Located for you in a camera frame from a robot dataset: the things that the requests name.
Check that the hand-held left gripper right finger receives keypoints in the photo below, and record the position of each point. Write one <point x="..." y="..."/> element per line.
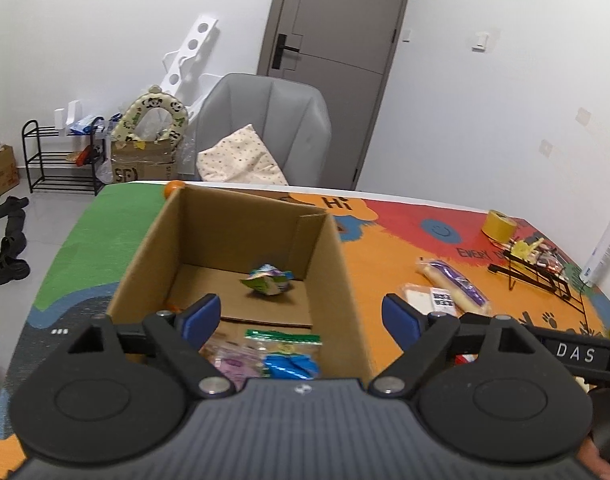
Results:
<point x="400" y="317"/>

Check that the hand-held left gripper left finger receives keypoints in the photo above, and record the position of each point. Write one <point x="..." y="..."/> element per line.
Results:
<point x="202" y="317"/>

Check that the black white snack packet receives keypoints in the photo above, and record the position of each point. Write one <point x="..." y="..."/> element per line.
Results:
<point x="425" y="297"/>

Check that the pink purple snack packet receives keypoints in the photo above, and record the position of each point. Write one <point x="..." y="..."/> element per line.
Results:
<point x="235" y="362"/>

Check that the purple bread packet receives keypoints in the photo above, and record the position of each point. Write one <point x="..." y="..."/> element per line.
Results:
<point x="452" y="282"/>

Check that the blue green snack packet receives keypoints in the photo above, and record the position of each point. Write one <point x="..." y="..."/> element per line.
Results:
<point x="267" y="282"/>

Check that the red snack packet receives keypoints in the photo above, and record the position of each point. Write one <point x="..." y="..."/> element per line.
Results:
<point x="466" y="359"/>

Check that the person's right hand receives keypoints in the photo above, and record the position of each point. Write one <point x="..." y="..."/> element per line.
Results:
<point x="597" y="462"/>

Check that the small wrapped candies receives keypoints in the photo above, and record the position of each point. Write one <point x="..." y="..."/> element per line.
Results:
<point x="550" y="260"/>

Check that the white spray bottle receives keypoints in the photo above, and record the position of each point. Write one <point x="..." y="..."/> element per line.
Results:
<point x="602" y="252"/>

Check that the orange ball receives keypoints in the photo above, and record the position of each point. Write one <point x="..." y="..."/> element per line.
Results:
<point x="173" y="188"/>

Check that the yellow tape roll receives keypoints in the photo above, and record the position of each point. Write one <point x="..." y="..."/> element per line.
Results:
<point x="497" y="227"/>

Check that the taped brown cardboard box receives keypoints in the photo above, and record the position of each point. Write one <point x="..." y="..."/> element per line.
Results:
<point x="145" y="167"/>

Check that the dotted cream cushion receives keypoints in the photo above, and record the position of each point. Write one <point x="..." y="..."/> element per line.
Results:
<point x="240" y="157"/>

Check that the white plastic bag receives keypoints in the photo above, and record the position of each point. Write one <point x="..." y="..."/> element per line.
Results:
<point x="104" y="170"/>

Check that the black chunky shoe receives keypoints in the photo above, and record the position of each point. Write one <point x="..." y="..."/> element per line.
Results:
<point x="16" y="227"/>
<point x="10" y="267"/>

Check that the grey chair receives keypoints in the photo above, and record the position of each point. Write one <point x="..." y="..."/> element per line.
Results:
<point x="265" y="110"/>

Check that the black shoe rack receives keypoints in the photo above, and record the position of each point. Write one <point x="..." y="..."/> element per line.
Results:
<point x="55" y="156"/>

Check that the grey door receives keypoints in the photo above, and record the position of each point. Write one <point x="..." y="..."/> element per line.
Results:
<point x="330" y="110"/>

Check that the black sandal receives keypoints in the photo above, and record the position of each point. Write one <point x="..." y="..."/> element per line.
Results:
<point x="12" y="206"/>

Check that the blue plastic bag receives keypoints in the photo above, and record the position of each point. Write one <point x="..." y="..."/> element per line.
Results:
<point x="87" y="124"/>

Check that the white plastic holder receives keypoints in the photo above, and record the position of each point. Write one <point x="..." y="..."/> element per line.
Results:
<point x="67" y="117"/>

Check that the small printed brown box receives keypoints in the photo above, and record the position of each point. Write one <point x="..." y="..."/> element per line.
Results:
<point x="0" y="172"/>

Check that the white perforated board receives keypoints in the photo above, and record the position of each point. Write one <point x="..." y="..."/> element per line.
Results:
<point x="195" y="45"/>

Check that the white wall device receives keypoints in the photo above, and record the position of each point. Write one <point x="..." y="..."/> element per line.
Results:
<point x="481" y="41"/>

